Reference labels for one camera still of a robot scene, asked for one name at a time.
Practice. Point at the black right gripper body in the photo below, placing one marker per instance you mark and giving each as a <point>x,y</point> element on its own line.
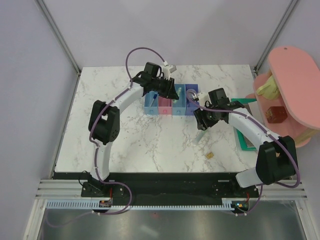
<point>209,117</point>

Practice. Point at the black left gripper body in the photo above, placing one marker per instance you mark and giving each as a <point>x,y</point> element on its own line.
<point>162,86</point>

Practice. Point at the blue whiteboard marker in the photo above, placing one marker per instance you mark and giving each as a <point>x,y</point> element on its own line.
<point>153,99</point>

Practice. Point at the teal blue plastic bin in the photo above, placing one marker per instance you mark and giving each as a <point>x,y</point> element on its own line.
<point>179,109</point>

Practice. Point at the green correction tape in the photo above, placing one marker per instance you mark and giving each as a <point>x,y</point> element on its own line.
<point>178,92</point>
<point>199,137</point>

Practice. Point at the pink plastic bin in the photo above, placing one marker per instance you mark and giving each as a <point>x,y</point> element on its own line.
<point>164,106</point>

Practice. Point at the clear jar of clips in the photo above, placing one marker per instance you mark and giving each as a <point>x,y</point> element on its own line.
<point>191,93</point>

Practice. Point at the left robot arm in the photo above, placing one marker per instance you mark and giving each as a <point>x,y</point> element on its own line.
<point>104,123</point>

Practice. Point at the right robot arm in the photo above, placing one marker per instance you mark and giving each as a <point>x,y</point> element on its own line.
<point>276,161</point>

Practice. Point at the dark blue plastic bin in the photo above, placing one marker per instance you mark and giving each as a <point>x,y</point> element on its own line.
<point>190,107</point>

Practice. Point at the light blue left bin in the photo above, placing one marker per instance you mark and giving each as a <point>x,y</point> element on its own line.
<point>152,111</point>

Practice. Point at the small gold binder clip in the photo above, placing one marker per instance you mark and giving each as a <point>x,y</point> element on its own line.
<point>209,155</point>

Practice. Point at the green book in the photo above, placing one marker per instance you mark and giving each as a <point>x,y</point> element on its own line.
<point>242,141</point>

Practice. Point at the brown cube on shelf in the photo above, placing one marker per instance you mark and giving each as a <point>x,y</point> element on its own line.
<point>276,114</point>

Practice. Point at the yellow cup on shelf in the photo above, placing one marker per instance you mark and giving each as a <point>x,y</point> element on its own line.
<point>269,90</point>

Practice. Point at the pink wooden shelf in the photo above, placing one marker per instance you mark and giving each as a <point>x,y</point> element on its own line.
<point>298,79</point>

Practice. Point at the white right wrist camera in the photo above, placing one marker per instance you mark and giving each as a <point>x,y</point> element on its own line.
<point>200,97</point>

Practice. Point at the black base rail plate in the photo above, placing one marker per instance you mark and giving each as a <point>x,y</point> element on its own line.
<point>187,188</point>

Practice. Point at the aluminium frame rails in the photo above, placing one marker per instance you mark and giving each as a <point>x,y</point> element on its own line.
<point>71,189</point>

